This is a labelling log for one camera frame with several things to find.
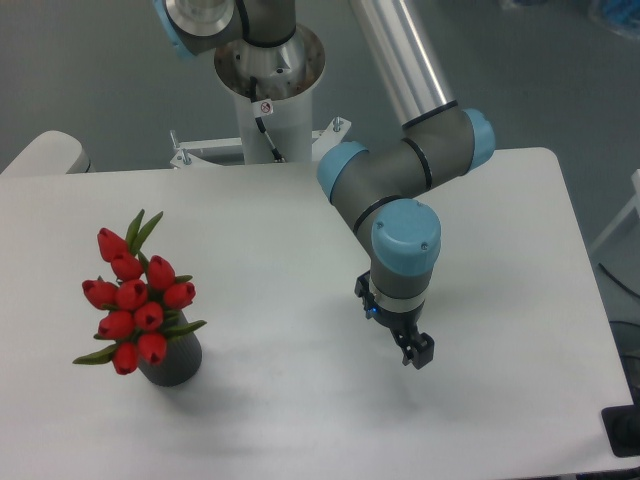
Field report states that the red tulip bouquet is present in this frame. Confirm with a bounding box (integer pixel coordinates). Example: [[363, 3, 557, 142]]
[[72, 210, 207, 376]]

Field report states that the black floor cable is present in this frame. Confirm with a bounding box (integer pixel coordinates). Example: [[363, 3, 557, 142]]
[[598, 262, 640, 297]]

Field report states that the white furniture leg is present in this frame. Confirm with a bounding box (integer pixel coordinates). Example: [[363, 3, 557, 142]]
[[587, 170, 639, 258]]

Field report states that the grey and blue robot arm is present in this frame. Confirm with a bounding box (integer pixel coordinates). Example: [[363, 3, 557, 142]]
[[154, 1, 495, 368]]

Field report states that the dark grey ribbed vase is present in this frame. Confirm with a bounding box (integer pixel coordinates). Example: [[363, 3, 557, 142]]
[[136, 331, 202, 387]]

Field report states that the black box at table edge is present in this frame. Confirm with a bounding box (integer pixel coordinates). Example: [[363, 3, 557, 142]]
[[601, 405, 639, 458]]

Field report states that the white chair back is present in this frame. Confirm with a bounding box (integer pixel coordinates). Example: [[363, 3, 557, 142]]
[[1, 130, 95, 178]]

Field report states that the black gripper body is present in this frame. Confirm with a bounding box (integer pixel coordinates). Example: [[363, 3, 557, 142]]
[[354, 271, 425, 340]]

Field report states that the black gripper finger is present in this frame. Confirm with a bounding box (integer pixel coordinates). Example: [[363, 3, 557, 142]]
[[392, 331, 413, 366], [410, 332, 434, 370]]

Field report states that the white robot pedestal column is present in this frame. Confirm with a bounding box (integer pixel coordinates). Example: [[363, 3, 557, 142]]
[[214, 24, 325, 164]]

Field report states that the white metal base frame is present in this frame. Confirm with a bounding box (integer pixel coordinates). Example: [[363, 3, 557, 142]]
[[169, 116, 352, 169]]

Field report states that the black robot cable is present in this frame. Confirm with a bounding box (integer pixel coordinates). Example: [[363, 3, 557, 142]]
[[248, 75, 286, 164]]

